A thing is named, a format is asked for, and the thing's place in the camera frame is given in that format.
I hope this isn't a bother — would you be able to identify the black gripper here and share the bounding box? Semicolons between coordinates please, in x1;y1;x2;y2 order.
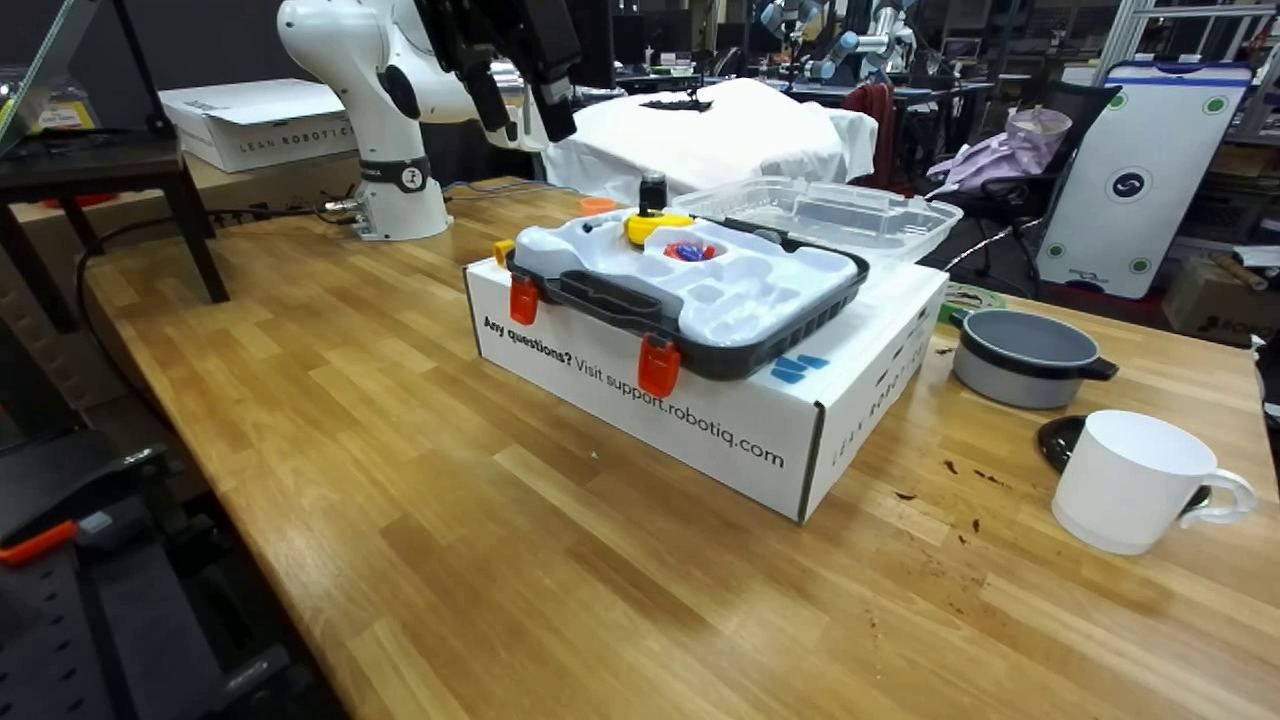
412;0;585;146

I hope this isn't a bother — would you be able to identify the yellow toy with black knob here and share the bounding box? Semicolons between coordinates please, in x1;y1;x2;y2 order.
619;173;699;253

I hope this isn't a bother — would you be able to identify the orange case latch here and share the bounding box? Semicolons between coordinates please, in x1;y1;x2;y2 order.
632;333;688;398
504;272;545;329

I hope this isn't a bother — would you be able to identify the white cloth heap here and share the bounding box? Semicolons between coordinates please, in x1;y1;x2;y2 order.
545;70;883;207

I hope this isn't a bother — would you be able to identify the blue and red toy piece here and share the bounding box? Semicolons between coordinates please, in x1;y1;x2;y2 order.
660;233;730;266

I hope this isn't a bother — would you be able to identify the stack of white flat boxes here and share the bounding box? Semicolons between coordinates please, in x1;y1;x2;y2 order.
152;70;362;179

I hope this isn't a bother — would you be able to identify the white grey toy tool case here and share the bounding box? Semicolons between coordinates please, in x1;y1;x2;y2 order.
504;207;877;384

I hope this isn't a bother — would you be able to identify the clear plastic case lid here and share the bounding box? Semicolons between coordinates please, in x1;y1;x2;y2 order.
688;173;967;272

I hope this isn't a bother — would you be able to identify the white cardboard box with print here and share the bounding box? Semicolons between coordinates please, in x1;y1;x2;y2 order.
461;247;958;528

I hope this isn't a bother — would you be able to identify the black side table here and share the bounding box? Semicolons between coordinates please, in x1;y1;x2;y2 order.
0;122;235;339

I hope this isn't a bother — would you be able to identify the purple cloth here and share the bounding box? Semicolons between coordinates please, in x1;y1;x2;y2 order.
923;105;1076;195

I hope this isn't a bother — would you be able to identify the grey pot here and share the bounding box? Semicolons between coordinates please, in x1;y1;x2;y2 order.
947;304;1123;415

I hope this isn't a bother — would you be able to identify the white cart panel with logo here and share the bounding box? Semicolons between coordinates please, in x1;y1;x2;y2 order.
1031;56;1259;304

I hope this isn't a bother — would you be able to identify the black round coaster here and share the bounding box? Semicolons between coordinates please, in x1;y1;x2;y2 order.
1031;412;1099;478

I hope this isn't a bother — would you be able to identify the black perforated equipment plate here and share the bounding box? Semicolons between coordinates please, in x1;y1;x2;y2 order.
0;442;328;720

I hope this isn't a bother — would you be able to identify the white mug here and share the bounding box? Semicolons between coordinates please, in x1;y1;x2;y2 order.
1047;404;1265;560

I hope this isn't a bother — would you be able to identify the black floor cable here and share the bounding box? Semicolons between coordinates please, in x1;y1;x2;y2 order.
69;213;185;415

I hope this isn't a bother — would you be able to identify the orange tool handle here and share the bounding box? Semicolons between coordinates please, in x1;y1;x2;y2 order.
0;516;90;573

